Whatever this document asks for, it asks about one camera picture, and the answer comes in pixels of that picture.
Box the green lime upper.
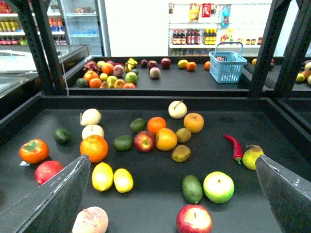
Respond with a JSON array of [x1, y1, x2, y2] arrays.
[[130, 118, 147, 133]]

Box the black shelf frame post right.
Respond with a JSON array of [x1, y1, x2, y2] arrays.
[[249, 0, 291, 98]]

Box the glass door refrigerator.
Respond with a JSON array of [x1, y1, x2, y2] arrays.
[[60, 0, 111, 57]]

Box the large yellow lemon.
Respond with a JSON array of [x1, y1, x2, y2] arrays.
[[92, 162, 113, 192]]

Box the pile of fruit far shelf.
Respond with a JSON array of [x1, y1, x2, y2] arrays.
[[76, 58, 139, 89]]

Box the black shelf frame post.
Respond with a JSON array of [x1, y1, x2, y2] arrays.
[[249, 0, 291, 98], [7, 0, 66, 95]]

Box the red yellow apple centre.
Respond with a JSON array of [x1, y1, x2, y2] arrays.
[[134, 131, 156, 153]]

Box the pink peach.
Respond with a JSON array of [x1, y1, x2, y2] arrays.
[[72, 206, 108, 233]]

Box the large orange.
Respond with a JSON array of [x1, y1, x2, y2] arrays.
[[80, 134, 109, 164]]

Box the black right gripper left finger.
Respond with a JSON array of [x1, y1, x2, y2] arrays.
[[0, 155, 90, 233]]

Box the blue basket on far shelf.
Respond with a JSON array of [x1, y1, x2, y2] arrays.
[[208, 42, 247, 83]]

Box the red chili pepper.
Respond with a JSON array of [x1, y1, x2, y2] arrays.
[[223, 134, 243, 165]]

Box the sauce bottles on wall shelf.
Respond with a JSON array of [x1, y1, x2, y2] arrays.
[[171, 28, 218, 45]]

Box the white pear upper left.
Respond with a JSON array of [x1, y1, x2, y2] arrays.
[[80, 108, 102, 126]]

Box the yellow green pear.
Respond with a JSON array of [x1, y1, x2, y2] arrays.
[[242, 145, 264, 170]]

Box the brown kiwi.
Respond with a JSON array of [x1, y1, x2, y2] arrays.
[[172, 145, 191, 163], [175, 128, 191, 143]]

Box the orange apple-shaped fruit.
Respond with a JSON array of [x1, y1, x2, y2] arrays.
[[184, 113, 205, 133]]

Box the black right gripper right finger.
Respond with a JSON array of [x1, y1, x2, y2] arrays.
[[256, 155, 311, 233]]

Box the brown kiwi upper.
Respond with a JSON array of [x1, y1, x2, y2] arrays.
[[175, 128, 191, 143]]

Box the green apple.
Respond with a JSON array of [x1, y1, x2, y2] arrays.
[[203, 171, 234, 204]]

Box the brown kiwi lower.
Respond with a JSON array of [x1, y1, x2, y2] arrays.
[[172, 145, 191, 163]]

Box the red pomegranate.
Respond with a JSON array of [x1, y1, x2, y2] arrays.
[[35, 160, 64, 185]]

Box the white pear lower left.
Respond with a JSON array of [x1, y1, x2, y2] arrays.
[[82, 124, 104, 139]]

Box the white round pear back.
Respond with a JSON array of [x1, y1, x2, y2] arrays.
[[168, 100, 188, 119]]

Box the red apple front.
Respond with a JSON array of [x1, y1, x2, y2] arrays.
[[176, 204, 213, 233]]

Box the small orange tangerine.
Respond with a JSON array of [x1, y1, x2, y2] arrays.
[[147, 116, 167, 135]]

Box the black shelf frame post left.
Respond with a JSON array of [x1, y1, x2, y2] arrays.
[[7, 0, 66, 95]]

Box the orange persimmon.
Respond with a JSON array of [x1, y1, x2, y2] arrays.
[[19, 139, 50, 165]]

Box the orange yellow fruit centre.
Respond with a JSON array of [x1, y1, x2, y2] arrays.
[[156, 128, 177, 151]]

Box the green avocado front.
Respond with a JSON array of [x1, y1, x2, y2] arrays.
[[182, 175, 203, 204]]

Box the dark green avocado left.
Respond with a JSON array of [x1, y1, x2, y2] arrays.
[[53, 128, 71, 144]]

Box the small yellow lemon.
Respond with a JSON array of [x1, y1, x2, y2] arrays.
[[113, 168, 134, 193]]

